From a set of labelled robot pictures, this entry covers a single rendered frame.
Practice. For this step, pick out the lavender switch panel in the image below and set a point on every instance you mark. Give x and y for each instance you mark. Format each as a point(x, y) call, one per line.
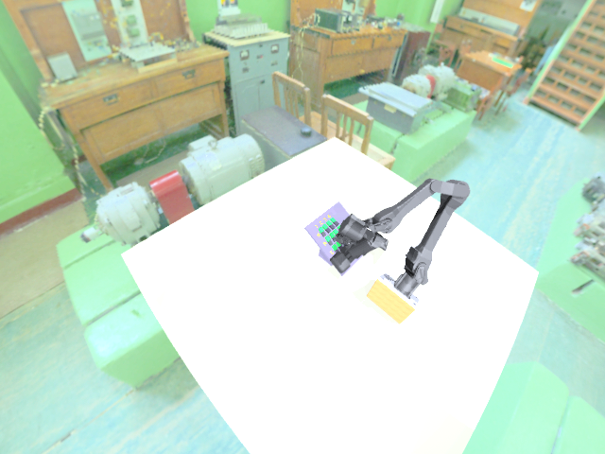
point(323, 230)

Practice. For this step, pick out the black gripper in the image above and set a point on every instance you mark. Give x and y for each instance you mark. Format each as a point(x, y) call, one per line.
point(342, 260)

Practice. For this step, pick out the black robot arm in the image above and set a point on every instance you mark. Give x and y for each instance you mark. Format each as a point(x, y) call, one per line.
point(419, 258)

